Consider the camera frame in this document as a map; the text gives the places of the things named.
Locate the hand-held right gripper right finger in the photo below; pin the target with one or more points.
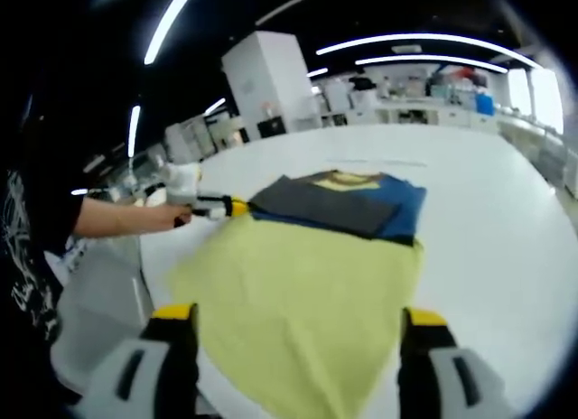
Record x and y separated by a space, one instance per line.
420 365

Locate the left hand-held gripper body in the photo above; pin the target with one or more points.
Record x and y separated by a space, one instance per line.
183 182

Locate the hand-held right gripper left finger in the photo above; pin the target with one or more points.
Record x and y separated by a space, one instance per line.
176 360

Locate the yellow garment with blue sleeve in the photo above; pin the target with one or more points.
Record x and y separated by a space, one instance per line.
307 301

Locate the person's left hand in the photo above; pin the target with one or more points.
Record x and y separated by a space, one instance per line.
174 218

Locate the white storage cabinets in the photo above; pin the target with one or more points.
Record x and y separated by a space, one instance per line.
203 136

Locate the white ceiling light strip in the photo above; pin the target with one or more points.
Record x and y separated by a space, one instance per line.
171 21
429 40
429 60
134 130

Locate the tall white appliance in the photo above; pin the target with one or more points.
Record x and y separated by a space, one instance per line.
338 96

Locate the person's black printed shirt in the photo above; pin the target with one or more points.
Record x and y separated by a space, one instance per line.
27 238

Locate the white counter cabinets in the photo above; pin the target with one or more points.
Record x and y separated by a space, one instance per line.
406 114

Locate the ceiling air vent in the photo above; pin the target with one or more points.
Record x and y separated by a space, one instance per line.
406 49

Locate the long white workbench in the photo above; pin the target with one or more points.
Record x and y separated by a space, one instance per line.
537 148

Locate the blue plastic bin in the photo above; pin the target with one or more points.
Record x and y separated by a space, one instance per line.
484 104

